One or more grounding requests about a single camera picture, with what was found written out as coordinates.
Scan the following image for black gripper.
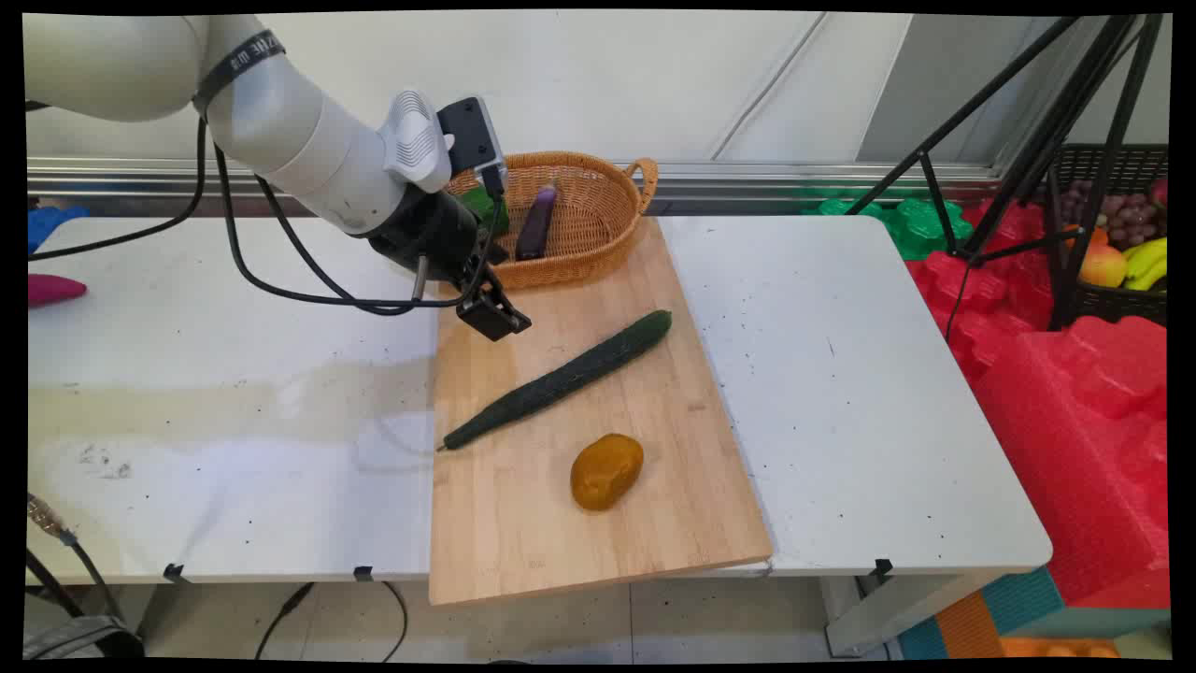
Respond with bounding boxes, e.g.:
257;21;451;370
367;185;533;343

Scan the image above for long dark green cucumber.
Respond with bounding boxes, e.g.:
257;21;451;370
437;309;674;453

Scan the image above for purple eggplant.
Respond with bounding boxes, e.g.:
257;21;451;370
515;184;559;262

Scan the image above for green bell pepper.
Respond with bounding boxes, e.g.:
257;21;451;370
462;185;511;235

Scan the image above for woven wicker basket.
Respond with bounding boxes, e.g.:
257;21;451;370
445;151;660;291

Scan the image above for brown potato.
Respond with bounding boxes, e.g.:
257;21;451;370
570;433;646;512

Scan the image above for wooden cutting board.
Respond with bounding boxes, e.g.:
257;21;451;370
428;217;775;608

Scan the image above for green foam mats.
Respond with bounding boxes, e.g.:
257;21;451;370
802;187;975;261

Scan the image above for pink toy vegetable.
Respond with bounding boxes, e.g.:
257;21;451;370
28;273;89;308

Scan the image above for blue foam piece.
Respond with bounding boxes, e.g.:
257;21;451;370
28;206;91;255

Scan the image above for white table leg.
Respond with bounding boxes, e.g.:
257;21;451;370
822;572;1005;657

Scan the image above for grey floor device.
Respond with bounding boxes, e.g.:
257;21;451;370
23;613;147;661

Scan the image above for blue orange foam mat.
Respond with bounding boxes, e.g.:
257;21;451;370
897;566;1171;660

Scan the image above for black tripod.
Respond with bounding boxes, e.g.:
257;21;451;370
844;14;1165;332

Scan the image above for red foam mats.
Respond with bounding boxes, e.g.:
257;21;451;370
904;196;1171;610

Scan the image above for red yellow peach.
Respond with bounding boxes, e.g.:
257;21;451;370
1079;245;1129;289

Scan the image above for black plastic crate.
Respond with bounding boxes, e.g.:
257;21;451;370
1035;143;1169;327

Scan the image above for purple grapes bunch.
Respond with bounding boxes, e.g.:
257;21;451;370
1061;179;1161;250

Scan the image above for yellow bananas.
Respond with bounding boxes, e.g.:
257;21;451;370
1123;236;1169;292

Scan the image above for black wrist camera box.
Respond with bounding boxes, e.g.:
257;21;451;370
436;96;508;198

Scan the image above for metal wall rail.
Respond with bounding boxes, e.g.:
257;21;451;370
26;157;1005;193

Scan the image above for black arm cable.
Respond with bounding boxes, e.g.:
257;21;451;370
28;114;208;262

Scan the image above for black floor cable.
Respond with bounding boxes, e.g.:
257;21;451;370
254;580;409;663

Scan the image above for cable with metal connector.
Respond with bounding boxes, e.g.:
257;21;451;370
28;493;127;623

